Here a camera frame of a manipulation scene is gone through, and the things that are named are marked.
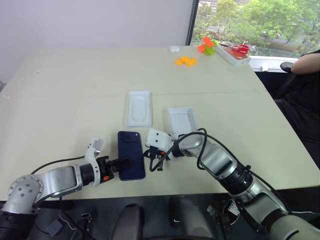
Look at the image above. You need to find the person black clothing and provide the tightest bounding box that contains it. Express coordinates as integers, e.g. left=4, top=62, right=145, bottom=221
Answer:
left=270, top=48, right=320, bottom=163

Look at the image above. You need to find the white box with orange print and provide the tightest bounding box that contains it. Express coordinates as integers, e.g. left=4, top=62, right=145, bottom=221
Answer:
left=214, top=42, right=252, bottom=68

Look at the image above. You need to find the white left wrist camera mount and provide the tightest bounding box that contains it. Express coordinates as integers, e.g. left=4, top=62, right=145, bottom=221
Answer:
left=84, top=136, right=105, bottom=188

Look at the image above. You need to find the red round object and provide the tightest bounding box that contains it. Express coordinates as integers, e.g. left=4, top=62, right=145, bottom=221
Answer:
left=226, top=43, right=251, bottom=55

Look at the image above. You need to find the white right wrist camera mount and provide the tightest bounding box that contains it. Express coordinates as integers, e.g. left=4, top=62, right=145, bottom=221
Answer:
left=145, top=128, right=174, bottom=154

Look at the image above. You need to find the white phone box lid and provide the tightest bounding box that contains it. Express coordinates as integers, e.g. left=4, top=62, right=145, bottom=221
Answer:
left=167, top=106, right=199, bottom=140

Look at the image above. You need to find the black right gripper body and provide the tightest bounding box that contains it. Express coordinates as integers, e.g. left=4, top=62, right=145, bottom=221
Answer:
left=142, top=146, right=167, bottom=162

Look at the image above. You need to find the black chair armrest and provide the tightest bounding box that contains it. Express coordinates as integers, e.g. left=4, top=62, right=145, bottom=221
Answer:
left=279, top=61, right=296, bottom=74

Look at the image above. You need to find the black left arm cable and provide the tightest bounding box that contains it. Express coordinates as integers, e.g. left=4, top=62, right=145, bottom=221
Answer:
left=30, top=155, right=87, bottom=176

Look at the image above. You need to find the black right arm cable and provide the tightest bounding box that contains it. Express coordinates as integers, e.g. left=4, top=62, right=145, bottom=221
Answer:
left=149, top=127, right=290, bottom=215

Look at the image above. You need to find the green toy block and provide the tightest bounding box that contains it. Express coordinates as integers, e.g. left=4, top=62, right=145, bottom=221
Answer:
left=203, top=46, right=217, bottom=57

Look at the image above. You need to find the dark blue smartphone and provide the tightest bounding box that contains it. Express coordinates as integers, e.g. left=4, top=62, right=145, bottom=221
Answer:
left=117, top=130, right=147, bottom=182

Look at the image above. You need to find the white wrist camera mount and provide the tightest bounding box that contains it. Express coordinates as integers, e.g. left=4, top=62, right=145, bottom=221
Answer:
left=145, top=128, right=174, bottom=154
left=84, top=136, right=105, bottom=188

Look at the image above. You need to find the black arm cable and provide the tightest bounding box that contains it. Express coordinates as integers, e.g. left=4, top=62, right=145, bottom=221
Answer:
left=30, top=155, right=87, bottom=176
left=149, top=127, right=290, bottom=215

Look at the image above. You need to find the black window frame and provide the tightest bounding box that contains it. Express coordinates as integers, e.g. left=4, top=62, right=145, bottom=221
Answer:
left=185, top=0, right=200, bottom=47

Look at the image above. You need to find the dark rounded shape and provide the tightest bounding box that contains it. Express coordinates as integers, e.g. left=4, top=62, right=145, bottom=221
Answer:
left=116, top=202, right=146, bottom=240

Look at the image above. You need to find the small grey square pad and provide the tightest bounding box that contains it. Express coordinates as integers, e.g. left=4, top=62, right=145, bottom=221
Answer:
left=46, top=219, right=64, bottom=237

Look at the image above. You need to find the orange toy block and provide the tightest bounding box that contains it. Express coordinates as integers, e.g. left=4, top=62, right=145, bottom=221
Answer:
left=197, top=36, right=218, bottom=54

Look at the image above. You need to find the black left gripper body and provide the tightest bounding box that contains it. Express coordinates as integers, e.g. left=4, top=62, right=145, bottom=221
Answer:
left=97, top=155, right=120, bottom=184

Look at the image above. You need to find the yellow toy blocks piece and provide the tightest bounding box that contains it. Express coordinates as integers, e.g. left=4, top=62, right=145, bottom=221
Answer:
left=173, top=55, right=199, bottom=68

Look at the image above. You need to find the white phone box base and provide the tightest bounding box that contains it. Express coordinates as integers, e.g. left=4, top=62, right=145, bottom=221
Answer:
left=125, top=90, right=154, bottom=129

